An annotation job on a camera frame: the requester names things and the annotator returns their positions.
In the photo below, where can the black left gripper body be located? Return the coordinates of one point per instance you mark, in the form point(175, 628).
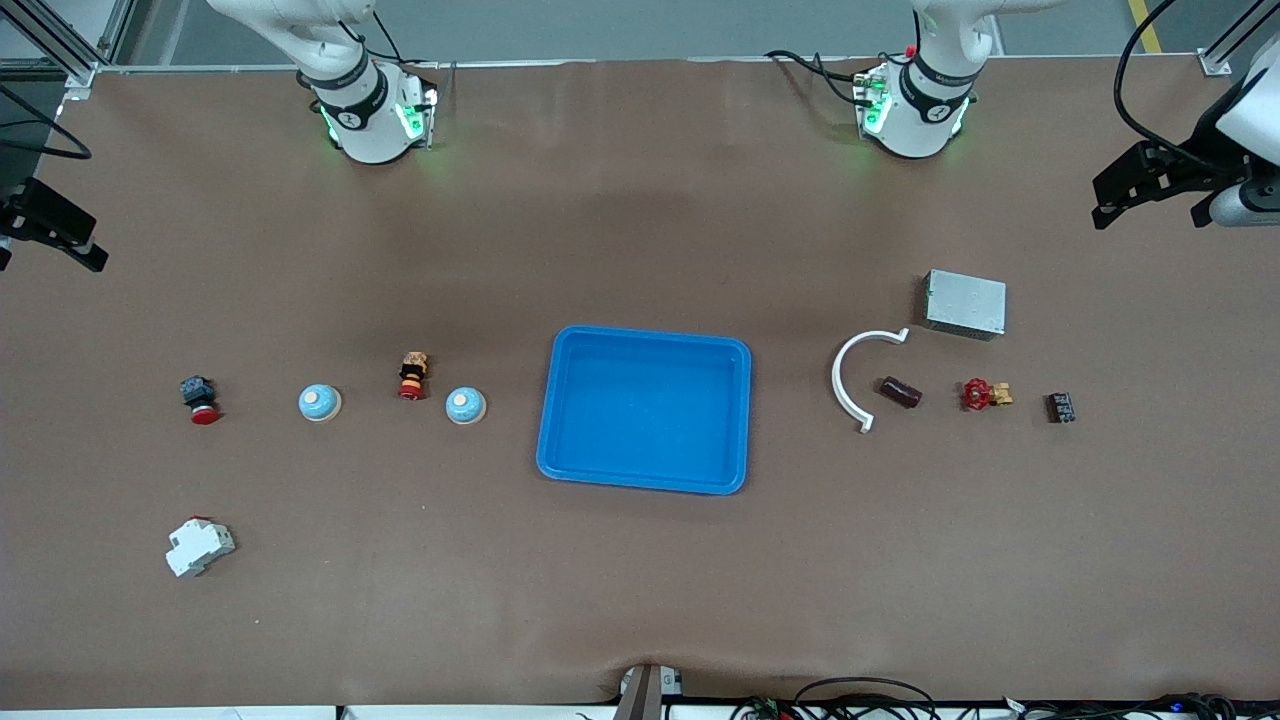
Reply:
point(1193, 162)

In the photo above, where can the dark red electrolytic capacitor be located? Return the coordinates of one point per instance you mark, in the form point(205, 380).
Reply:
point(900, 392)

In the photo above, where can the blue dome bell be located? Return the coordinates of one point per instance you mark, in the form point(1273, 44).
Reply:
point(465, 405)
point(319, 402)

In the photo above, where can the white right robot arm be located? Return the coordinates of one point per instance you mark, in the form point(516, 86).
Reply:
point(365, 120)

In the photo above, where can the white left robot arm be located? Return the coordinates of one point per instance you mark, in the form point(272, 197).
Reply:
point(915, 120)

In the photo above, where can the blue plastic tray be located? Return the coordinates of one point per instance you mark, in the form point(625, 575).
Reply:
point(640, 410)

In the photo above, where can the grey metal power supply box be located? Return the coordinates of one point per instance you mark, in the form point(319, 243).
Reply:
point(965, 303)

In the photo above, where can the white circuit breaker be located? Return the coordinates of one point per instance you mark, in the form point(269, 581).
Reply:
point(198, 548)

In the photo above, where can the white curved plastic clamp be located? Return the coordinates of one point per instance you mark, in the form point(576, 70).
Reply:
point(835, 380)

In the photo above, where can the red yellow emergency stop button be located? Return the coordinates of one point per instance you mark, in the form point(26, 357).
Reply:
point(411, 380)

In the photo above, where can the brown table mat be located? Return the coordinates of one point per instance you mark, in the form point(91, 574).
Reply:
point(640, 580)

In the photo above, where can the aluminium frame post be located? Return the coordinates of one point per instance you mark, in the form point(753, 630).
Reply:
point(80, 78)
point(1215, 63)

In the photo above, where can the red button black switch body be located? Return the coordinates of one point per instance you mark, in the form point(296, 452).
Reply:
point(203, 412)

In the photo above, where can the grey metal bracket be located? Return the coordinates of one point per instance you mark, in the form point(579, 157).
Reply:
point(645, 695)

